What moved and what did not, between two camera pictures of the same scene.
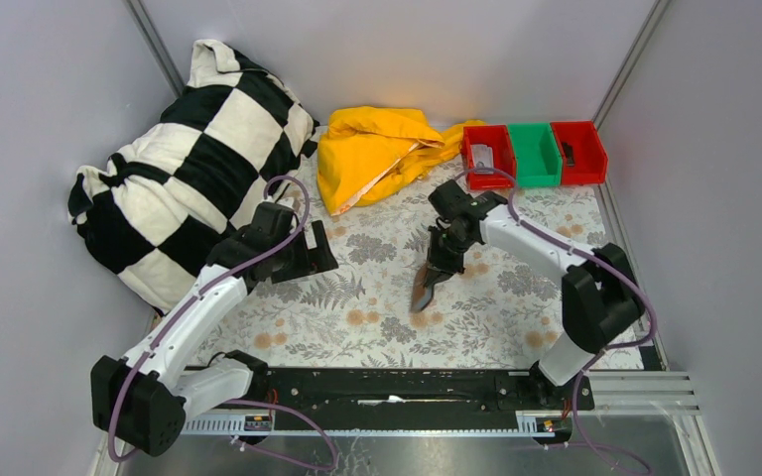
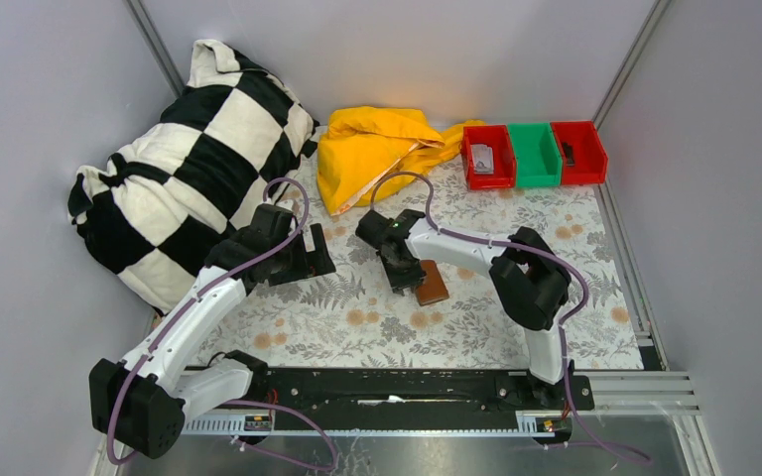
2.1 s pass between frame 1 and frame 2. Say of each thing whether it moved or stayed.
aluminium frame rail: stayed
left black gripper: stayed
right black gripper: moved
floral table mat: stayed
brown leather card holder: moved
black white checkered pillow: stayed
